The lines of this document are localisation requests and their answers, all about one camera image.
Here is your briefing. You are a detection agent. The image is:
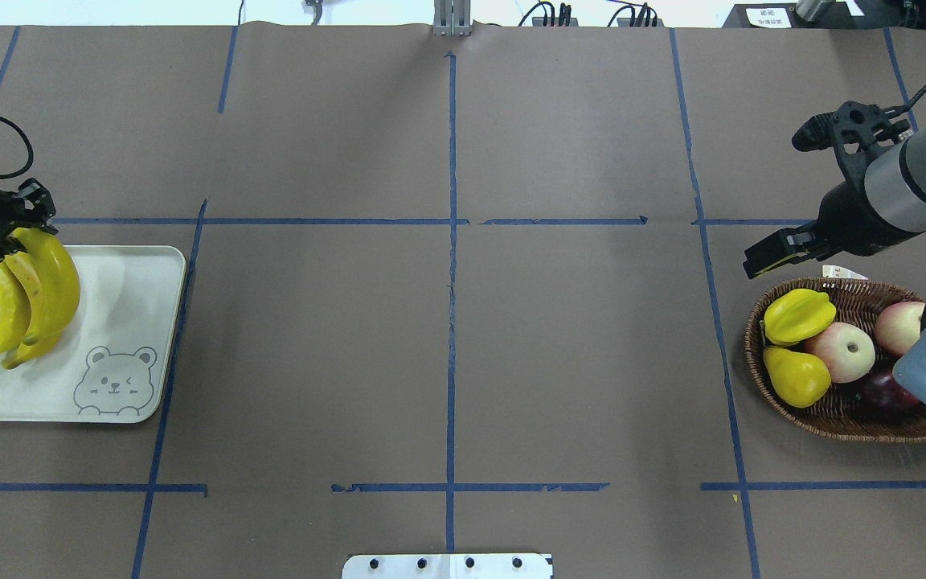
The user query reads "paper price tag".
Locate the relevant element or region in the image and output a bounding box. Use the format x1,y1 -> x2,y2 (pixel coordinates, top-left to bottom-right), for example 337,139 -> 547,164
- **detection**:
821,264 -> 868,280

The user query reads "black labelled box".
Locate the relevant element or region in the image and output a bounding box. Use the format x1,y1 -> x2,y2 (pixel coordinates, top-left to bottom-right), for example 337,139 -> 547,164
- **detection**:
721,1 -> 830,30

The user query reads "brown woven wicker basket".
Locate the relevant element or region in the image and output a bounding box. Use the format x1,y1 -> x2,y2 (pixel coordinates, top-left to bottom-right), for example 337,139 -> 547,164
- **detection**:
743,277 -> 926,443

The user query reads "red and white apple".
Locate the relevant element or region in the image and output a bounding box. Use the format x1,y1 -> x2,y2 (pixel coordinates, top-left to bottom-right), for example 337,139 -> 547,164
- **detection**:
875,301 -> 926,358

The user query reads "yellow starfruit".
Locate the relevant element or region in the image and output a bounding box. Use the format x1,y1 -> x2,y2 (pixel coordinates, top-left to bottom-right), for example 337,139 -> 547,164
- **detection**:
762,287 -> 837,346

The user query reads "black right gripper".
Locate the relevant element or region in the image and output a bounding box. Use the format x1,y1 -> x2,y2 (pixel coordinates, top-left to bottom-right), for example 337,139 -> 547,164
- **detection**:
743,181 -> 919,280

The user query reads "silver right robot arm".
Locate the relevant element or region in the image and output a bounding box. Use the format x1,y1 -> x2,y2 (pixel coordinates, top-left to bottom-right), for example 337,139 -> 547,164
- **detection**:
743,101 -> 926,404

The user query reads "grey metal frame post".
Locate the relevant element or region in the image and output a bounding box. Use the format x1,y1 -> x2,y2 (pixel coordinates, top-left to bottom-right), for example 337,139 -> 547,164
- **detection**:
432,0 -> 473,37

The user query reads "white bear print tray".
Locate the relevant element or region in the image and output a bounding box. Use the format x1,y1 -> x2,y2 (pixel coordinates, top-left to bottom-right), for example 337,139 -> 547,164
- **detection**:
0,245 -> 186,424

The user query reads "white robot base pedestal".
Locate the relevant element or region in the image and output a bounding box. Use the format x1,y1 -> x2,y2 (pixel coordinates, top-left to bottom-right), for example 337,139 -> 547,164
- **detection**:
341,552 -> 555,578

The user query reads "dark red mango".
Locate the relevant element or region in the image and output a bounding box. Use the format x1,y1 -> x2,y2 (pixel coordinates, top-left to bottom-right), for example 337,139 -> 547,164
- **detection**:
858,367 -> 921,417

